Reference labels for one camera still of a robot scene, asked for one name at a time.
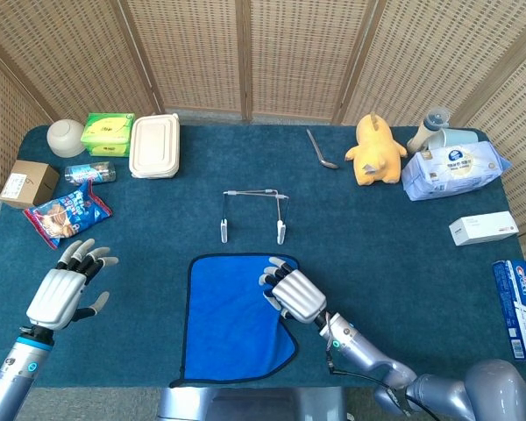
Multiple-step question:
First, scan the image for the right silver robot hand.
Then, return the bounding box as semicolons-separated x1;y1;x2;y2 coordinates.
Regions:
258;256;328;325

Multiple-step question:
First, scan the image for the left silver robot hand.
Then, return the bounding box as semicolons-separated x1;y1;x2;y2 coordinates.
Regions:
25;239;119;332

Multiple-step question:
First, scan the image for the blue microfiber cloth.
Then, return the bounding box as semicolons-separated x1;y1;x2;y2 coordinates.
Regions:
169;252;301;389

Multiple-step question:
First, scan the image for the blue snack bag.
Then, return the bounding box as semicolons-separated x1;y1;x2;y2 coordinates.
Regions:
23;179;114;251

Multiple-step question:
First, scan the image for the teal carpet table cover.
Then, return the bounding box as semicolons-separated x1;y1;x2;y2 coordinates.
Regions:
0;125;526;389

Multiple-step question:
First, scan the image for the brown cardboard box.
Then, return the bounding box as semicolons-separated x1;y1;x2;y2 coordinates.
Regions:
0;159;60;210

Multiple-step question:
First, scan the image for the grey robot torso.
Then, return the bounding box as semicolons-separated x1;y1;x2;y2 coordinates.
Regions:
157;386;347;421

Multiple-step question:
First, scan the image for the clear bottle with blue label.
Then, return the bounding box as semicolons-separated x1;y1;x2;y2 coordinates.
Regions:
64;161;117;187

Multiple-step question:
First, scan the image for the metal spoon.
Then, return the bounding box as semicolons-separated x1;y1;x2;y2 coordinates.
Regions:
305;128;340;170

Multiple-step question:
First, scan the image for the yellow plush toy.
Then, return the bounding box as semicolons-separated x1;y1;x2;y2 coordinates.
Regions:
344;111;408;187

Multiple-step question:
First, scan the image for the beige bowl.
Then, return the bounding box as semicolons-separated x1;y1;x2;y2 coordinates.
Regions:
46;118;87;158

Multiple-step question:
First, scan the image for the green tissue pack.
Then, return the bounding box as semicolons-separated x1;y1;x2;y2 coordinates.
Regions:
80;112;137;158

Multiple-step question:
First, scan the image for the beige lidded lunch box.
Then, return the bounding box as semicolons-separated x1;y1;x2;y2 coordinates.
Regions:
128;112;181;180

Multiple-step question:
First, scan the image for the small white box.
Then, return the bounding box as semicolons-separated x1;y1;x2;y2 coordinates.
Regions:
448;210;520;246

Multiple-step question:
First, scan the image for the white blue wet wipes pack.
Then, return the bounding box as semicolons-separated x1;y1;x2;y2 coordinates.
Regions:
401;140;513;202

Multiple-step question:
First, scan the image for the baby bottle with blue cap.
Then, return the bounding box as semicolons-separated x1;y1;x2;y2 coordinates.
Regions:
406;106;451;153

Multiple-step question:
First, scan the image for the blue white toothpaste box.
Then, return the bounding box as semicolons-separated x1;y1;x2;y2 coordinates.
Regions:
491;258;526;363

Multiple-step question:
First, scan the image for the light blue cup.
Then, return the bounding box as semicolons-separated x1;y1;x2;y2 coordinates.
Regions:
427;127;480;153

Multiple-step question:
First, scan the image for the wooden lattice folding screen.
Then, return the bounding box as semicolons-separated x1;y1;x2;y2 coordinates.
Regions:
0;0;526;245

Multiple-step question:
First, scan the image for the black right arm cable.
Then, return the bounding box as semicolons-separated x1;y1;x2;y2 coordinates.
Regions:
325;322;416;417

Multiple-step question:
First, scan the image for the metal wire rack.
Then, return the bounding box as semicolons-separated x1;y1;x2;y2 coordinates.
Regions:
220;188;289;245

